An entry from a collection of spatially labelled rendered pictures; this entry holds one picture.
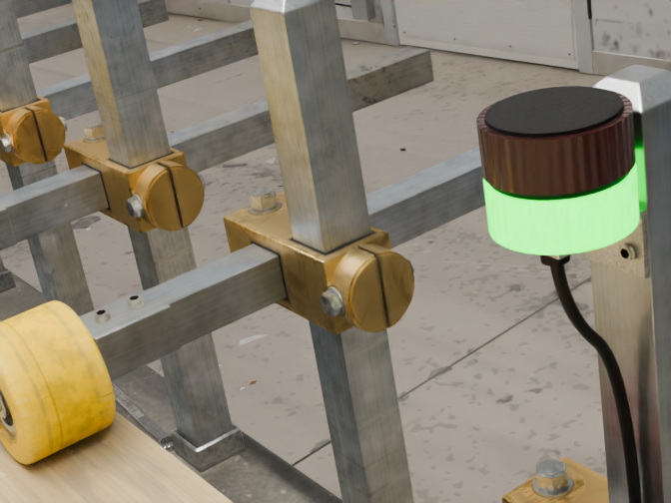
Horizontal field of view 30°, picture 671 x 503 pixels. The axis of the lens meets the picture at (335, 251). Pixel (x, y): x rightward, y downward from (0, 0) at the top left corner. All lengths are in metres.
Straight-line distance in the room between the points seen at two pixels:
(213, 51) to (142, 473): 0.68
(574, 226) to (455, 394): 1.96
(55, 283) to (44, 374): 0.54
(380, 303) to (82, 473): 0.20
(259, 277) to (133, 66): 0.23
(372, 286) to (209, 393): 0.34
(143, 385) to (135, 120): 0.35
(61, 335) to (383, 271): 0.19
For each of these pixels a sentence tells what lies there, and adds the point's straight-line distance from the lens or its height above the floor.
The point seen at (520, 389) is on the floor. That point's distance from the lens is 2.43.
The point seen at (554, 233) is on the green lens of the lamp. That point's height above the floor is 1.07.
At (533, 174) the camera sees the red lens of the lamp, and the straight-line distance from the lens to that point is 0.47.
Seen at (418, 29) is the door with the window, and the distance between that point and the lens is 4.64.
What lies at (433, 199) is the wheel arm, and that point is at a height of 0.95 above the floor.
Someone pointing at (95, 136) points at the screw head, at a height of 0.98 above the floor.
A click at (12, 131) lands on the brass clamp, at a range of 1.15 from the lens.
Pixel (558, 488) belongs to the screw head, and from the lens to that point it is 0.68.
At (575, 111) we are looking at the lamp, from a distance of 0.49.
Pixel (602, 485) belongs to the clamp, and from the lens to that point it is 0.69.
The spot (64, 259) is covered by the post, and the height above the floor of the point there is 0.81.
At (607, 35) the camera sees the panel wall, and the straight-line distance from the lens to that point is 4.06.
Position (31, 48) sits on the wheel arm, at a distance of 1.49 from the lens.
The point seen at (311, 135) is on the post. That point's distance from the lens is 0.71.
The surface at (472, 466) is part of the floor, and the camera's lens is 2.23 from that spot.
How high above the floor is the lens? 1.28
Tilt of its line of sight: 24 degrees down
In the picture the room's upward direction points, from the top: 10 degrees counter-clockwise
